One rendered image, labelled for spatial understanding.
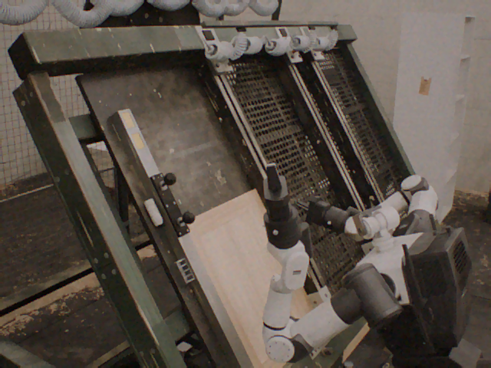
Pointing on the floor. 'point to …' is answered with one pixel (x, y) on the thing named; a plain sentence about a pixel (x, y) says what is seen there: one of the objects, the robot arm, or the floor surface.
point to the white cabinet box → (433, 96)
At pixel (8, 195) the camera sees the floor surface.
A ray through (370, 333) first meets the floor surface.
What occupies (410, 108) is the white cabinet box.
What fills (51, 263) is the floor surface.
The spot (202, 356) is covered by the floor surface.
